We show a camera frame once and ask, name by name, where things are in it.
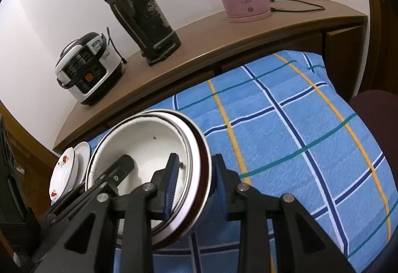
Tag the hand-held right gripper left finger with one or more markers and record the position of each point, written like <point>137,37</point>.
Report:
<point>172,189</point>

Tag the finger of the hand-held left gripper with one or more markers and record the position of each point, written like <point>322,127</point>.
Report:
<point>119,172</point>

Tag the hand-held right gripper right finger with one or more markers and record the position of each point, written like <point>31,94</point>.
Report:
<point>219,189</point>

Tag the white enamel cup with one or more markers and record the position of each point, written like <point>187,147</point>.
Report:
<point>140,142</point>

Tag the plain grey round plate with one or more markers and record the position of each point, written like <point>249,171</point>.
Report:
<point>82,154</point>

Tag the white plate with red flowers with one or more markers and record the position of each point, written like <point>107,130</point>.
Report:
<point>62,167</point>

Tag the brown wooden door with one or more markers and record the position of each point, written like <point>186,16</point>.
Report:
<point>34,186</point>

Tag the blue plaid cloth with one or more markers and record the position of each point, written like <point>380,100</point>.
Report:
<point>295,136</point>

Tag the white and black rice cooker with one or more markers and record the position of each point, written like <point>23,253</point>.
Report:
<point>87,70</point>

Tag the brown wooden cabinet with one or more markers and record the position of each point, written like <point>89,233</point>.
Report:
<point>217,39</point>

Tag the tall black thermos flask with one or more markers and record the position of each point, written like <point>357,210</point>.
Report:
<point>140,11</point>

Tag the dark maroon chair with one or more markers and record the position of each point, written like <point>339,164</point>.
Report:
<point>376,117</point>

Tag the brown wooden panel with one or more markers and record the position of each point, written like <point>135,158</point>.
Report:
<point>382,42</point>

